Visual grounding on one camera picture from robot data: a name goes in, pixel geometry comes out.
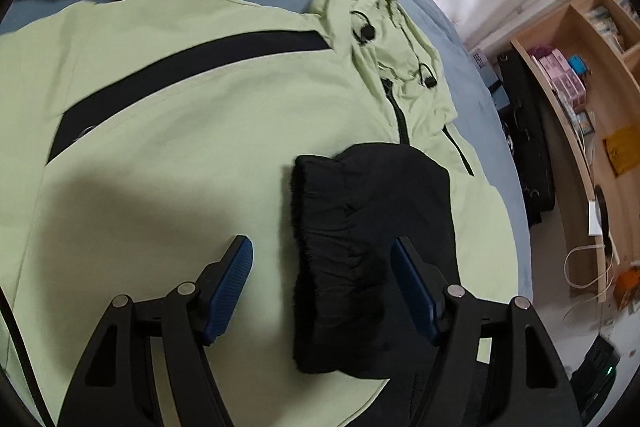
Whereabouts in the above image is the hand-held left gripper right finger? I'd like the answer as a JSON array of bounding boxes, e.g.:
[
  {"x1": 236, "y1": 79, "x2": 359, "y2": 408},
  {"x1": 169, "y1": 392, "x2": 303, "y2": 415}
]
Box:
[{"x1": 391, "y1": 235, "x2": 583, "y2": 427}]

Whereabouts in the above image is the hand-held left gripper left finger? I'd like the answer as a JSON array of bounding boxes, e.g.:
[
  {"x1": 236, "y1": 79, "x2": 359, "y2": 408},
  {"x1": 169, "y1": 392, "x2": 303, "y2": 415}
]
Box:
[{"x1": 56, "y1": 234, "x2": 255, "y2": 427}]

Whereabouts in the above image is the light green and black jacket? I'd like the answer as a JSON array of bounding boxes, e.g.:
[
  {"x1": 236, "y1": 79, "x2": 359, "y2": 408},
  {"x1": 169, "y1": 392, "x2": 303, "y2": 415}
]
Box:
[{"x1": 0, "y1": 0, "x2": 518, "y2": 427}]

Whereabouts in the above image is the black bag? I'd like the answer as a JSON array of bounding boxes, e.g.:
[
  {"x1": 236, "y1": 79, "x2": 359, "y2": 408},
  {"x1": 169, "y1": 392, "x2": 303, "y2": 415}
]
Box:
[{"x1": 492, "y1": 49, "x2": 557, "y2": 228}]

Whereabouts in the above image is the black device with green light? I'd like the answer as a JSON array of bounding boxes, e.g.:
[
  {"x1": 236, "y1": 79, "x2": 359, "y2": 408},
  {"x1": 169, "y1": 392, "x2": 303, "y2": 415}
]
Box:
[{"x1": 570, "y1": 337, "x2": 622, "y2": 413}]

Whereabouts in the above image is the blue-grey box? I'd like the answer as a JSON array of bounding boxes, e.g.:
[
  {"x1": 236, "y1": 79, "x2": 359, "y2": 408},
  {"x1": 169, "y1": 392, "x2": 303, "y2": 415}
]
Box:
[{"x1": 487, "y1": 79, "x2": 512, "y2": 111}]

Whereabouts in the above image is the orange object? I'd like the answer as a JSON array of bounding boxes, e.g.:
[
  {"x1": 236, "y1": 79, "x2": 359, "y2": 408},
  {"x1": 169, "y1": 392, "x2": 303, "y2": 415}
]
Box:
[{"x1": 617, "y1": 264, "x2": 640, "y2": 309}]

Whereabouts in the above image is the wooden shelf unit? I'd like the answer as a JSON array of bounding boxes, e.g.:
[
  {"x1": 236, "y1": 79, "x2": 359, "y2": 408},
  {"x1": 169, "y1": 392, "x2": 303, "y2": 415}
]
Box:
[{"x1": 510, "y1": 0, "x2": 640, "y2": 303}]

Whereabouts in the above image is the yellow bag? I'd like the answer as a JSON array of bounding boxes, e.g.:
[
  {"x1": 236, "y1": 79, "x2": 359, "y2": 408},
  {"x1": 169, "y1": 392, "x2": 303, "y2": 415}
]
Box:
[{"x1": 602, "y1": 127, "x2": 640, "y2": 180}]

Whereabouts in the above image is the stack of pink boxes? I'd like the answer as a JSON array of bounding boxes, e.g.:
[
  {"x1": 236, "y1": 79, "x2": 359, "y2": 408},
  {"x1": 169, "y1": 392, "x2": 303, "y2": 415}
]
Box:
[{"x1": 530, "y1": 47, "x2": 588, "y2": 110}]

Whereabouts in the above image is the white cord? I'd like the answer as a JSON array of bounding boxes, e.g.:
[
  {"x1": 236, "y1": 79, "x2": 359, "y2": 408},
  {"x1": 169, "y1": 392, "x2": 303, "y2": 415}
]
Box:
[{"x1": 565, "y1": 244, "x2": 621, "y2": 303}]

